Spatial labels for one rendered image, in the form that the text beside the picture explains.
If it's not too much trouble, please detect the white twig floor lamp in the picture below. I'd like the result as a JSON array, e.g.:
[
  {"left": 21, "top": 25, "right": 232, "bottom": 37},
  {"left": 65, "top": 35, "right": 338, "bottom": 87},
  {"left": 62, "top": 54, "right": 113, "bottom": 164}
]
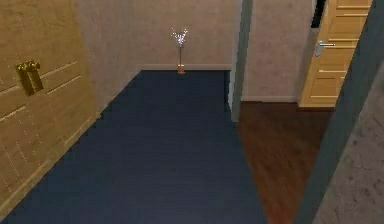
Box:
[{"left": 170, "top": 27, "right": 189, "bottom": 75}]

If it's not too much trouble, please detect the light wooden panel door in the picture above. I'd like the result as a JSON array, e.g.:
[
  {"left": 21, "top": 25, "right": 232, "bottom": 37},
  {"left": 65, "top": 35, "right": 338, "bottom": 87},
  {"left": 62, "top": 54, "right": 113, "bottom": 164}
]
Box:
[{"left": 298, "top": 0, "right": 374, "bottom": 109}]

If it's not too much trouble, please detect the tan wooden room door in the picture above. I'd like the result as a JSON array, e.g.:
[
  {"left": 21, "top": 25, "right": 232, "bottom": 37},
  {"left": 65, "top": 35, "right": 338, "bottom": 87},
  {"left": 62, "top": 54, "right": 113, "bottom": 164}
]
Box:
[{"left": 0, "top": 0, "right": 102, "bottom": 212}]

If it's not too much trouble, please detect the silver lever door handle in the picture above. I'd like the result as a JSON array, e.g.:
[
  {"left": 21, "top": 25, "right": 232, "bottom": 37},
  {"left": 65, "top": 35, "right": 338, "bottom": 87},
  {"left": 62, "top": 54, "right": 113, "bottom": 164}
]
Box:
[{"left": 313, "top": 40, "right": 336, "bottom": 58}]

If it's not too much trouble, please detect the black wall picture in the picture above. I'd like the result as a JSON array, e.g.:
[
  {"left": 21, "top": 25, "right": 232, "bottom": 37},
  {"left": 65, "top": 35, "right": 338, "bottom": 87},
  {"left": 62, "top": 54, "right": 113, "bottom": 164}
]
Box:
[{"left": 310, "top": 0, "right": 327, "bottom": 29}]

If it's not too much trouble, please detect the brass door handle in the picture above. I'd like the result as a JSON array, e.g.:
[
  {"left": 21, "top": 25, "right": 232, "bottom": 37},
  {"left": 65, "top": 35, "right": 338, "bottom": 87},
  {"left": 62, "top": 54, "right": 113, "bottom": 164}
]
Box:
[{"left": 15, "top": 60, "right": 45, "bottom": 97}]

